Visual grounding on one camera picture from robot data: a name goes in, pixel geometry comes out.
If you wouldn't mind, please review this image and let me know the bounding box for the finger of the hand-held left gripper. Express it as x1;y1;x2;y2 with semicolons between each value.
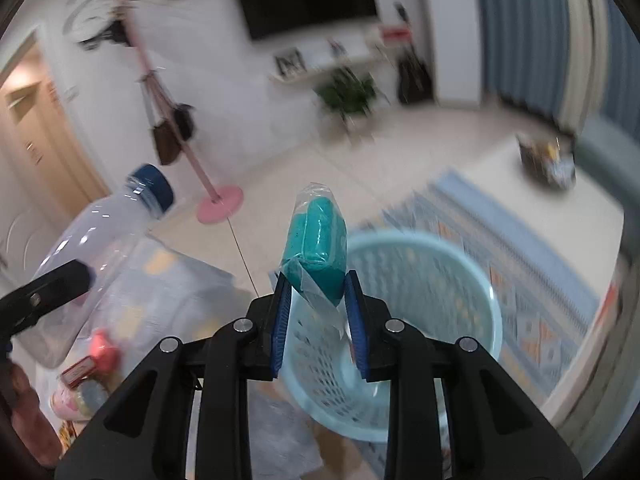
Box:
0;260;97;335

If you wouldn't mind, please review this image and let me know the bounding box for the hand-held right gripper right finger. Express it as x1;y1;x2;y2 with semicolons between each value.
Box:
342;270;584;480

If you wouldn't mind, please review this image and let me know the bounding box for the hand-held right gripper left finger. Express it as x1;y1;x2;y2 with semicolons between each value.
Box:
54;271;293;480

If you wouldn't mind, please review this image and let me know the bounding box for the clear plastic bottle blue cap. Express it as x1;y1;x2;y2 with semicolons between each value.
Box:
10;163;175;369

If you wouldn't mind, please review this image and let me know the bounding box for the light blue plastic basket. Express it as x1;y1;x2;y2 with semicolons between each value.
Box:
272;230;504;444

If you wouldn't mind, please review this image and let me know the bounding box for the teal sponge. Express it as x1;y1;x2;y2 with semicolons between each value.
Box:
279;181;349;335

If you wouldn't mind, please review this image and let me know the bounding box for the person's left hand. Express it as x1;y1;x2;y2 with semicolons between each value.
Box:
0;360;63;470

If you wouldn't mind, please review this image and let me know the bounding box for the pink plastic wrapper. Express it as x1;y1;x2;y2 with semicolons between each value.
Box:
89;329;122;374

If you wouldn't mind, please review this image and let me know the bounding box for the red rimmed packet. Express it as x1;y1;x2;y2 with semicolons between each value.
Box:
59;355;99;389

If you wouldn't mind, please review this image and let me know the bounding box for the pink coat rack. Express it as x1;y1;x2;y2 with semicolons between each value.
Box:
65;0;245;226

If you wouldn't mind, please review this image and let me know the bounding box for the blue patterned rug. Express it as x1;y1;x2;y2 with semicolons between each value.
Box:
357;170;602;403

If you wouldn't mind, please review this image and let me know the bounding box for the brown tote bag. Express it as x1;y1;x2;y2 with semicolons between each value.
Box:
151;116;182;166

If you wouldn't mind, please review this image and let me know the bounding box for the white coffee table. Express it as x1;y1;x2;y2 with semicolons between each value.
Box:
459;136;627;413

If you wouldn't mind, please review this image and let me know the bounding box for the small black bag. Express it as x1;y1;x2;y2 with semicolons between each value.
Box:
172;103;196;142

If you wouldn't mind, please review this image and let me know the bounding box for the potted green plant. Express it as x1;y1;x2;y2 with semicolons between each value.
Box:
314;67;389;134

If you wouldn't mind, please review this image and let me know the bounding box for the dark bowl with small things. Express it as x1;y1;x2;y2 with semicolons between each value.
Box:
516;132;577;191

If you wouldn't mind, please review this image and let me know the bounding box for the black guitar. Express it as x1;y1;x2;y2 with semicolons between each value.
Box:
396;2;434;106

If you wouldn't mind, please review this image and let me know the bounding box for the teal sofa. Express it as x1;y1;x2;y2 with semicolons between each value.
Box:
575;119;640;211

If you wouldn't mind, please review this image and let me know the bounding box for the white standing air conditioner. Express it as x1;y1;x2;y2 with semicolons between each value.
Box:
417;0;484;106

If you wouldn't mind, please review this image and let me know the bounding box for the blue curtain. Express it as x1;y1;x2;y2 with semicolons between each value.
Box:
597;0;640;127
472;0;572;122

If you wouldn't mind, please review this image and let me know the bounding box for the beige curtain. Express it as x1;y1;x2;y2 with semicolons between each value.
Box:
559;0;610;132

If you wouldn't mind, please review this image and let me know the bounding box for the white wavy wall shelf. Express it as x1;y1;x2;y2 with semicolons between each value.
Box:
269;52;390;84

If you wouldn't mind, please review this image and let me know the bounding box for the black butterfly picture frame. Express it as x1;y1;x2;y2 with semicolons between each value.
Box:
274;48;306;77

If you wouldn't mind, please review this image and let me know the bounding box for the panda wall clock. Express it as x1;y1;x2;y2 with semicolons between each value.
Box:
64;0;129;52

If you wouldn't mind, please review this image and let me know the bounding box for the red and white wall box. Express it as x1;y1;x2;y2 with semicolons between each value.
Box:
381;25;414;44

